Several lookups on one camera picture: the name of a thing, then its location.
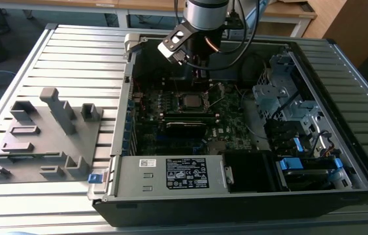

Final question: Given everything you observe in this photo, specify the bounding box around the grey case handle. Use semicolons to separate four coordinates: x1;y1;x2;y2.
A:
123;33;142;54

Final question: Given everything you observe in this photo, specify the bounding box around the green RAM stick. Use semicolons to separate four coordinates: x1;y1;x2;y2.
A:
7;153;63;159

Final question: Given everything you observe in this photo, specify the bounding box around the black looped cable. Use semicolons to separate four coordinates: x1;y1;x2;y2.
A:
239;53;267;84

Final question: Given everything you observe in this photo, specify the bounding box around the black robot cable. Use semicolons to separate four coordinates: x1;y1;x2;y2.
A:
183;0;260;71
218;0;250;54

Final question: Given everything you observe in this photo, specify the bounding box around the silver CPU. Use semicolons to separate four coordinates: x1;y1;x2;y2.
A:
180;94;204;107

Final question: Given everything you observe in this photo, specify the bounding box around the black expansion card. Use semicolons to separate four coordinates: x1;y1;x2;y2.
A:
166;121;208;139

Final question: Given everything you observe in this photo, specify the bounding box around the black plastic air shroud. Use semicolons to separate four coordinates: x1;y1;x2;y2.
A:
222;151;283;194

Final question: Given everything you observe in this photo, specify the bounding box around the black PC case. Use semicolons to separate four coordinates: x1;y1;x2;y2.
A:
87;32;368;228

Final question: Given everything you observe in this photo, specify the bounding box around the RAM slot with black clips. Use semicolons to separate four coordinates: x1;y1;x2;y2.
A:
160;116;222;122

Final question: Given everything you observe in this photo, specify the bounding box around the grey parts rack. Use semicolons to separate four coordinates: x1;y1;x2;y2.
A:
0;87;104;185

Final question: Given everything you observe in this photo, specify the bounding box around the hard disk in blue carrier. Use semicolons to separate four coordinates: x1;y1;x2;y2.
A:
276;157;344;192

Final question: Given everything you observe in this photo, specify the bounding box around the coloured wire bundle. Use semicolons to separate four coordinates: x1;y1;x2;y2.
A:
320;143;339;159

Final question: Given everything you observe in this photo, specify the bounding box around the RAM slot with white clips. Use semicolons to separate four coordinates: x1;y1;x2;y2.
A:
163;110;220;117

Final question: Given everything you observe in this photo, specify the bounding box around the wrist camera with black bracket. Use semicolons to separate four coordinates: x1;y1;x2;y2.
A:
224;13;247;40
156;23;199;66

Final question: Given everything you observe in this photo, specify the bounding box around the grey power supply unit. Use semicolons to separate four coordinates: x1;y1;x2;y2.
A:
114;154;236;198

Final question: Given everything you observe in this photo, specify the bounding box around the green motherboard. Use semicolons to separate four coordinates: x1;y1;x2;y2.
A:
131;77;260;157

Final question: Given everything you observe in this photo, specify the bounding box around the silver metal drive cage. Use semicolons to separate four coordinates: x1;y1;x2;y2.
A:
251;50;328;147

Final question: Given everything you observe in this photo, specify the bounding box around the CPU socket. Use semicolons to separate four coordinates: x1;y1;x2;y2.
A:
176;91;211;112

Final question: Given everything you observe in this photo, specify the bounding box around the wooden cabinet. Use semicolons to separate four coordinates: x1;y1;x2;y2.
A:
303;0;368;67

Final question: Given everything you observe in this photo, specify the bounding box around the wooden desk white frame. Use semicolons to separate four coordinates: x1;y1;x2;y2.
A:
118;0;318;38
0;0;130;28

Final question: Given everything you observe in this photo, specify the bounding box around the black drive cable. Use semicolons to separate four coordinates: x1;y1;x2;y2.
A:
270;89;302;121

